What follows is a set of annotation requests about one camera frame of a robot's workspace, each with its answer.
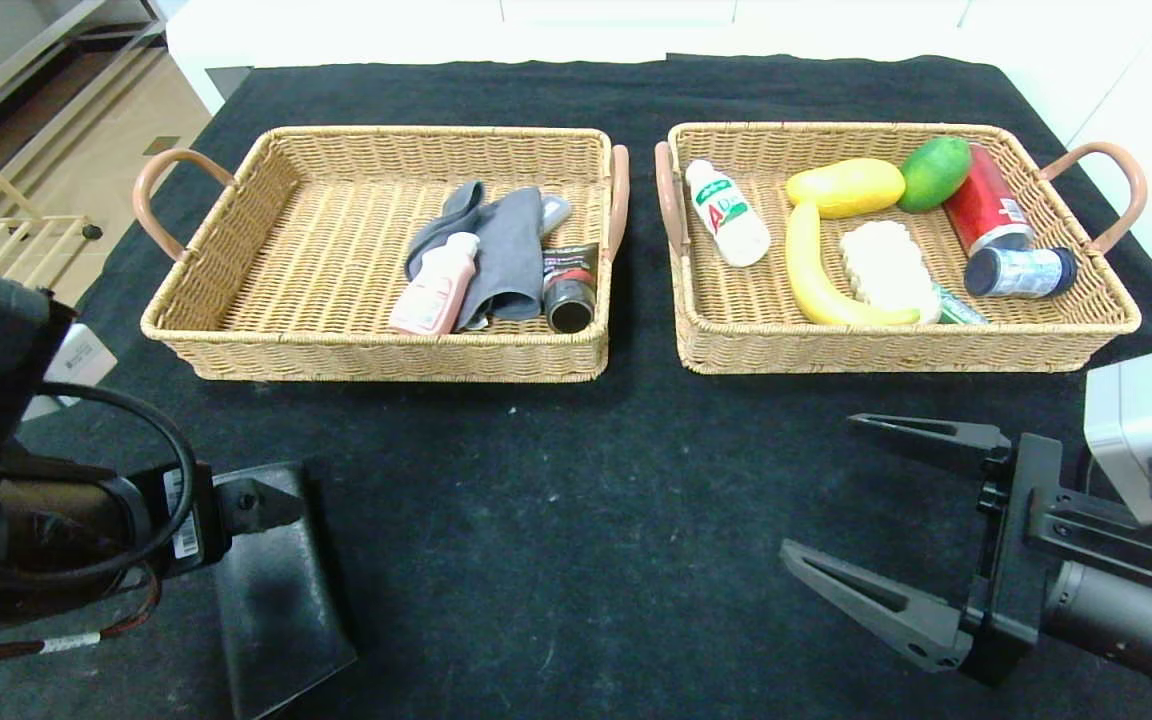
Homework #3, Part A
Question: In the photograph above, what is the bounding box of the black tube with red label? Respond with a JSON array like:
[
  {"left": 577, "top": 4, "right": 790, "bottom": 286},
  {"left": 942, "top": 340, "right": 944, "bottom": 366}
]
[{"left": 542, "top": 243, "right": 600, "bottom": 335}]

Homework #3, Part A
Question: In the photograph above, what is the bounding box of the green gum pack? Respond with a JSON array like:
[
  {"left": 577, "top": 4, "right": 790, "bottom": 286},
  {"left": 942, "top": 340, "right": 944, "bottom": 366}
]
[{"left": 934, "top": 287, "right": 989, "bottom": 326}]

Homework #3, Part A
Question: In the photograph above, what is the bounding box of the pink bottle with white cap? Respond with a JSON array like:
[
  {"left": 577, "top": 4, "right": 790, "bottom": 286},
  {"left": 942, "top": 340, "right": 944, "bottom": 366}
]
[{"left": 388, "top": 232, "right": 482, "bottom": 337}]

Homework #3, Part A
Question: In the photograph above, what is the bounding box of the green toy fruit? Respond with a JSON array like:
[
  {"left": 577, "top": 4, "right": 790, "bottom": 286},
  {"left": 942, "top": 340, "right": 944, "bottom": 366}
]
[{"left": 898, "top": 137, "right": 973, "bottom": 214}]

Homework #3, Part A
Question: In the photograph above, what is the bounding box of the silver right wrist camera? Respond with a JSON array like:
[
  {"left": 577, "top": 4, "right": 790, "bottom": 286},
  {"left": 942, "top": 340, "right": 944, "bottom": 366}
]
[{"left": 1083, "top": 350, "right": 1152, "bottom": 528}]

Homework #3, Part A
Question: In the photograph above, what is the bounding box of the grey cloth towel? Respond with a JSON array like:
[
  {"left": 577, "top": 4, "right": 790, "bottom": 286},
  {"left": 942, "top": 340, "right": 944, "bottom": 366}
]
[{"left": 404, "top": 180, "right": 547, "bottom": 331}]

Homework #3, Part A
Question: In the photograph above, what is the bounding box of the yellow toy mango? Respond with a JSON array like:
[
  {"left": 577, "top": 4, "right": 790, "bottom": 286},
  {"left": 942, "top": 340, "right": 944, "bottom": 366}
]
[{"left": 786, "top": 158, "right": 907, "bottom": 221}]

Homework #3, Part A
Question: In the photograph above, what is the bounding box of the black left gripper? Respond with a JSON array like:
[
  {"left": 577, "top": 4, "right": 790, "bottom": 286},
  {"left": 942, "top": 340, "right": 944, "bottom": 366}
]
[{"left": 97, "top": 460, "right": 305, "bottom": 579}]

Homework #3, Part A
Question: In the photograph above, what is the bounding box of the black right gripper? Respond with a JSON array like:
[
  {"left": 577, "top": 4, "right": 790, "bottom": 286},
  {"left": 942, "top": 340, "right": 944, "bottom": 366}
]
[{"left": 778, "top": 412, "right": 1152, "bottom": 689}]

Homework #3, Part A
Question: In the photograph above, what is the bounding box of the black leather case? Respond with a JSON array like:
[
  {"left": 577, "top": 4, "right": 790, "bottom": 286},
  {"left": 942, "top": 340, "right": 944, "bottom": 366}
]
[{"left": 211, "top": 462, "right": 358, "bottom": 720}]

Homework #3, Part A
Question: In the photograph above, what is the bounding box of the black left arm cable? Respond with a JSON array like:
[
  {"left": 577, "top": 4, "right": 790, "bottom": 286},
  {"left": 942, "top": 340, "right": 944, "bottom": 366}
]
[{"left": 0, "top": 382, "right": 199, "bottom": 591}]

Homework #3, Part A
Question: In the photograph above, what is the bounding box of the black tablecloth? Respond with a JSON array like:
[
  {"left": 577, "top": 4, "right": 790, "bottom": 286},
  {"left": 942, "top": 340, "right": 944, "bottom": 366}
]
[{"left": 0, "top": 55, "right": 1152, "bottom": 720}]

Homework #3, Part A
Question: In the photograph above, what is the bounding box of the white milk bottle green label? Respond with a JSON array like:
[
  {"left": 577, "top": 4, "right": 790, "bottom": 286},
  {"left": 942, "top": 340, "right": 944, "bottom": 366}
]
[{"left": 685, "top": 160, "right": 772, "bottom": 269}]

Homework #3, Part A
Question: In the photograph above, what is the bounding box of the yellow toy banana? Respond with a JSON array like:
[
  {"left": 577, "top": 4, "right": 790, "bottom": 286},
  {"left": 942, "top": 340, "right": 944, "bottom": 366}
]
[{"left": 785, "top": 199, "right": 922, "bottom": 327}]

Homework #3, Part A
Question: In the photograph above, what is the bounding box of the red drink can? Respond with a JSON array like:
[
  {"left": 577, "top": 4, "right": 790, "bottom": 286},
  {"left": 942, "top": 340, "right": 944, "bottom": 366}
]
[{"left": 942, "top": 146, "right": 1034, "bottom": 259}]

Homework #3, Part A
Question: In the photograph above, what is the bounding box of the wicker basket with brown handles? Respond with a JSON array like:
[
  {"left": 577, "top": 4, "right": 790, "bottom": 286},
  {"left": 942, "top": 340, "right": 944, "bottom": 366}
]
[
  {"left": 133, "top": 126, "right": 631, "bottom": 384},
  {"left": 654, "top": 122, "right": 1148, "bottom": 376}
]

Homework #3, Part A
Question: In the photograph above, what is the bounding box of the ridged toy bread loaf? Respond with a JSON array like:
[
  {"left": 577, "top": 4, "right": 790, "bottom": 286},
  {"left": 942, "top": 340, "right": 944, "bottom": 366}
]
[{"left": 839, "top": 220, "right": 942, "bottom": 324}]

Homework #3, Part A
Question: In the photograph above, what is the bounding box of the grey metal shelf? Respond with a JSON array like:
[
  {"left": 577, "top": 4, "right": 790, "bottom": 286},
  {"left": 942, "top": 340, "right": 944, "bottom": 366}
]
[{"left": 0, "top": 0, "right": 169, "bottom": 216}]

